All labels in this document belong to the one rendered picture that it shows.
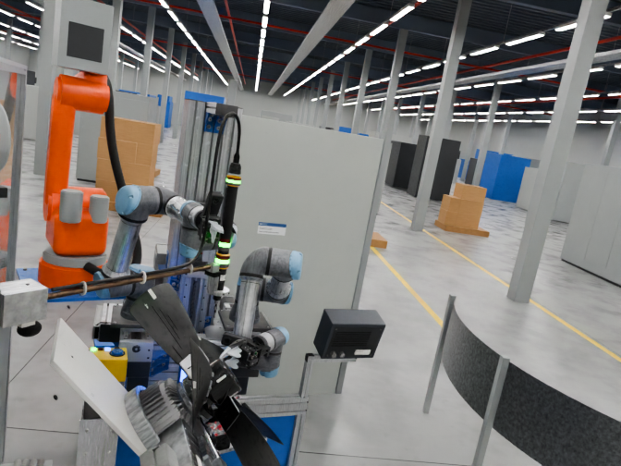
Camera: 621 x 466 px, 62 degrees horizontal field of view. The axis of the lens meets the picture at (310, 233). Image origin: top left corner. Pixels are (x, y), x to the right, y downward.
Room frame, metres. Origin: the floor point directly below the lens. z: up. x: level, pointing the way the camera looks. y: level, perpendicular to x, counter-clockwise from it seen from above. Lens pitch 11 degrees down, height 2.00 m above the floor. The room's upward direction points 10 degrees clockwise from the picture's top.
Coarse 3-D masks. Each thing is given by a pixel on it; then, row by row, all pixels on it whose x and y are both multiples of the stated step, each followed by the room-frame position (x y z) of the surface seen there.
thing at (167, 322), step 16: (160, 288) 1.52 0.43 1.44; (160, 304) 1.47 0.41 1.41; (176, 304) 1.53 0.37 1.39; (144, 320) 1.39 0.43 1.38; (160, 320) 1.44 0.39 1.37; (176, 320) 1.48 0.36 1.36; (160, 336) 1.41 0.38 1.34; (176, 336) 1.45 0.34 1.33; (192, 336) 1.49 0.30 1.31; (176, 352) 1.42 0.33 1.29
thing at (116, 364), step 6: (90, 348) 1.77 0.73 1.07; (96, 348) 1.78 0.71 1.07; (114, 348) 1.80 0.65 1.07; (120, 348) 1.81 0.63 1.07; (126, 348) 1.82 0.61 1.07; (96, 354) 1.73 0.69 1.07; (102, 354) 1.74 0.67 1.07; (108, 354) 1.75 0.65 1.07; (126, 354) 1.77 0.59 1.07; (102, 360) 1.70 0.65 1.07; (108, 360) 1.71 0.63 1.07; (114, 360) 1.72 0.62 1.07; (120, 360) 1.73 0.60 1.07; (126, 360) 1.74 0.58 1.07; (108, 366) 1.71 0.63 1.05; (114, 366) 1.72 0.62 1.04; (120, 366) 1.73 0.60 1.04; (126, 366) 1.74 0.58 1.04; (114, 372) 1.72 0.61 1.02; (120, 372) 1.73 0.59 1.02; (126, 372) 1.74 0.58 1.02; (120, 378) 1.73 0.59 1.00
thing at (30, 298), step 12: (0, 288) 0.98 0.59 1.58; (12, 288) 0.99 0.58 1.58; (24, 288) 1.00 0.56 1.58; (36, 288) 1.01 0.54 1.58; (0, 300) 0.96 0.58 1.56; (12, 300) 0.97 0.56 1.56; (24, 300) 0.99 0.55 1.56; (36, 300) 1.01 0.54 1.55; (0, 312) 0.96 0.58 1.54; (12, 312) 0.97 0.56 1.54; (24, 312) 0.99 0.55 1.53; (36, 312) 1.01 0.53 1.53; (0, 324) 0.96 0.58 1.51; (12, 324) 0.97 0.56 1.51
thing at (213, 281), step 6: (210, 264) 1.49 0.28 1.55; (216, 264) 1.50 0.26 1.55; (210, 270) 1.49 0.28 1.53; (216, 270) 1.50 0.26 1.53; (210, 276) 1.51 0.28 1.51; (216, 276) 1.50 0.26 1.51; (210, 282) 1.51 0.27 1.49; (216, 282) 1.51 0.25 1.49; (210, 288) 1.51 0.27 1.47; (216, 288) 1.51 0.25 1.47; (228, 288) 1.55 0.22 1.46; (216, 294) 1.50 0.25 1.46; (222, 294) 1.51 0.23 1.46
